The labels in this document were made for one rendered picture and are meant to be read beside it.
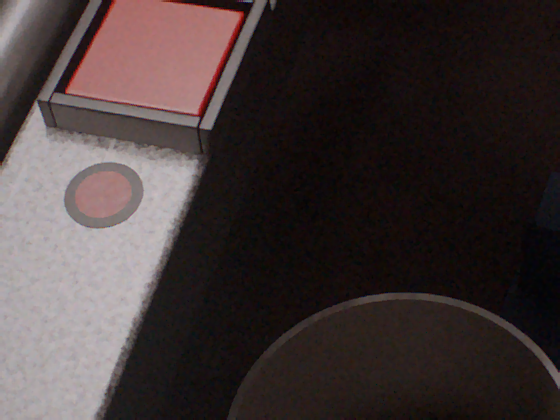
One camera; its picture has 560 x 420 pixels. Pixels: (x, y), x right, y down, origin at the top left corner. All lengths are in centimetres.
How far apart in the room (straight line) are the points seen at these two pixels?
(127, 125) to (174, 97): 2
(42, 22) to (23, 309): 15
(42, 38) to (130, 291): 15
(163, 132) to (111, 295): 7
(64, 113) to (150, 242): 7
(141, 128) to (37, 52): 8
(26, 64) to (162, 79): 7
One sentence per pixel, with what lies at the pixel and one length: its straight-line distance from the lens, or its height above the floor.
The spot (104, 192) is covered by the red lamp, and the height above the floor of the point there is 92.
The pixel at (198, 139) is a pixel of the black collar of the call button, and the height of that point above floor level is 92.
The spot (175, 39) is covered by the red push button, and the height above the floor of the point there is 93.
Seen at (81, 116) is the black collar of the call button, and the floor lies 93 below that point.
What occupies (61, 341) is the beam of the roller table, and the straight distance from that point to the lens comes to 44.
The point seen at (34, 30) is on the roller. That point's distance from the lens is 54.
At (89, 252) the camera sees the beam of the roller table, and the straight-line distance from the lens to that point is 46.
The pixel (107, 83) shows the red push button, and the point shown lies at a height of 93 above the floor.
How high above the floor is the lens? 128
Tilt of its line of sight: 53 degrees down
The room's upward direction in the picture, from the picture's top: 8 degrees counter-clockwise
